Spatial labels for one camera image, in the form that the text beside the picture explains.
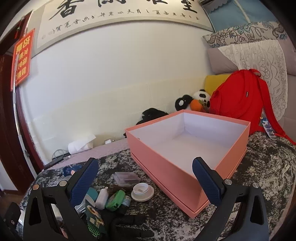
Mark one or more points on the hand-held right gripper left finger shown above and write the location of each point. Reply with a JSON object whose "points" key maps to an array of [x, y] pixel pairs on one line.
{"points": [[83, 183]]}

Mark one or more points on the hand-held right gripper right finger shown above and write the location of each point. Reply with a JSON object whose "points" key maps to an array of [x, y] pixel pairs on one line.
{"points": [[205, 183]]}

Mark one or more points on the small white bottle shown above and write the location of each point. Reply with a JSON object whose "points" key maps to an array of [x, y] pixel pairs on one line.
{"points": [[101, 199]]}

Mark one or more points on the green round toy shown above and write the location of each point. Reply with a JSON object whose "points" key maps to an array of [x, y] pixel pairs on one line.
{"points": [[115, 200]]}

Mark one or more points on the pink cardboard box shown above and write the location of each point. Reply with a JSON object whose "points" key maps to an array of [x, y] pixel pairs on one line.
{"points": [[166, 171]]}

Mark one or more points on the small blue label bottle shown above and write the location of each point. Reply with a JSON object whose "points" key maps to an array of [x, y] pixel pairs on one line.
{"points": [[126, 200]]}

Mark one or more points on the teal case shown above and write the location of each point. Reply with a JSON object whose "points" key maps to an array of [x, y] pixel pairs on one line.
{"points": [[92, 193]]}

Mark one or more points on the blue toy figure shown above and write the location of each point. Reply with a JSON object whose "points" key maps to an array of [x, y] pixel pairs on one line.
{"points": [[69, 171]]}

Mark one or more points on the white tissue roll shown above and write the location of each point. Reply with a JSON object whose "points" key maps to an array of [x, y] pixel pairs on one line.
{"points": [[79, 144]]}

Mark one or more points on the dark green card packet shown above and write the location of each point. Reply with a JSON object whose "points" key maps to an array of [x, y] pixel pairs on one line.
{"points": [[94, 220]]}

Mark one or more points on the pink purple bedsheet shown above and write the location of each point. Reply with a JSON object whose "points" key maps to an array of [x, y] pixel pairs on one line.
{"points": [[108, 150]]}

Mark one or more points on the clear plastic case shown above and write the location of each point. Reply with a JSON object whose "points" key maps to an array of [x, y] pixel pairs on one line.
{"points": [[127, 178]]}

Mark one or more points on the white charger plug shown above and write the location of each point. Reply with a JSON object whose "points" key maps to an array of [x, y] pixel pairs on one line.
{"points": [[109, 141]]}

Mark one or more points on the black glove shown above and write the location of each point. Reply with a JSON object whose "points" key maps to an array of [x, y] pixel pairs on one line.
{"points": [[129, 220]]}

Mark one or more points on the black white patterned blanket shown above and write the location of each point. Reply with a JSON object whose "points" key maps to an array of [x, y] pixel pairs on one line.
{"points": [[266, 166]]}

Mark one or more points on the orange plush fruit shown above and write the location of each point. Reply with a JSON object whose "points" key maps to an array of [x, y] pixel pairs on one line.
{"points": [[196, 105]]}

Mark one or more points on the black white plush toy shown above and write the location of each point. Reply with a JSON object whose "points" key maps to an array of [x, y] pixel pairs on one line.
{"points": [[182, 102]]}

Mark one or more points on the black cloth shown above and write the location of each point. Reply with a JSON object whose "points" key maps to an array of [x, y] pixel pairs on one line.
{"points": [[152, 114]]}

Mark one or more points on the panda plush toy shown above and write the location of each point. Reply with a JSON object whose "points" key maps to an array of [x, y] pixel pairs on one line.
{"points": [[202, 95]]}

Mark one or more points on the red backpack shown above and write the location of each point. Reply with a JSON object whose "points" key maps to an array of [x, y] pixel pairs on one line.
{"points": [[235, 99]]}

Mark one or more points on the yellow pillow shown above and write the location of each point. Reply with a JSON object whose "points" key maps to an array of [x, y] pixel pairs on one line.
{"points": [[215, 81]]}

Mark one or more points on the white lace cloth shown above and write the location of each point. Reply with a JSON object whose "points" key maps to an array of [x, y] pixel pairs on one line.
{"points": [[261, 60]]}

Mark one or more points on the floral cushion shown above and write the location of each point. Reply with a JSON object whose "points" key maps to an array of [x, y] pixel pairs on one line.
{"points": [[242, 32]]}

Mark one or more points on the framed calligraphy scroll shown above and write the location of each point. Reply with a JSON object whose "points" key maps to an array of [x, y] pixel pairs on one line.
{"points": [[115, 25]]}

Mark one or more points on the red hanging ornament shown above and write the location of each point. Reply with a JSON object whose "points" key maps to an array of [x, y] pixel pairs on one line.
{"points": [[18, 27]]}

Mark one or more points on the blue curtain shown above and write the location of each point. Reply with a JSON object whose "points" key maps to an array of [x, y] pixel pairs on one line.
{"points": [[231, 16]]}

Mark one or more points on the dark red door frame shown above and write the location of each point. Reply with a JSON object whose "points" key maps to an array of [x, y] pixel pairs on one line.
{"points": [[13, 139]]}

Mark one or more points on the red wall poster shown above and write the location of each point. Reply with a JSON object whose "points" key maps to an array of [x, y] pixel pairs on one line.
{"points": [[22, 60]]}

